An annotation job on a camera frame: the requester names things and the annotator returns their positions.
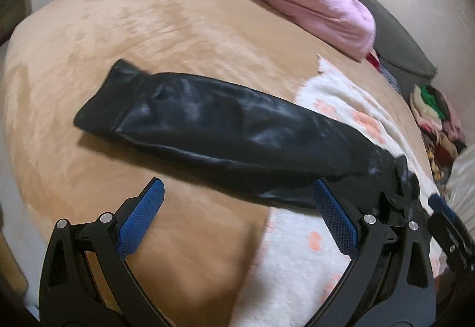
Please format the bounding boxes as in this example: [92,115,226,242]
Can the pile of folded clothes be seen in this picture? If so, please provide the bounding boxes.
[408,85,467,185]

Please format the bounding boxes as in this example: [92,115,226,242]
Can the grey padded headboard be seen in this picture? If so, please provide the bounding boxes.
[359,0,437,98]

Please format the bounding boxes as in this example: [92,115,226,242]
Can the red and blue clothes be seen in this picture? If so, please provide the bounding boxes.
[365,51,401,94]

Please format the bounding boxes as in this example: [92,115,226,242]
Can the tan bed sheet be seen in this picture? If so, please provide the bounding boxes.
[1,0,436,326]

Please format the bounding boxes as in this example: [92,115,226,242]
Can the white orange patterned blanket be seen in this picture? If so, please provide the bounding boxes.
[230,57,437,326]

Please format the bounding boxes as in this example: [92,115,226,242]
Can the black leather jacket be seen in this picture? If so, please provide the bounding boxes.
[74,60,423,213]

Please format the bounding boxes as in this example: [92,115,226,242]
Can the white striped curtain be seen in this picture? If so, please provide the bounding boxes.
[445,144,475,231]

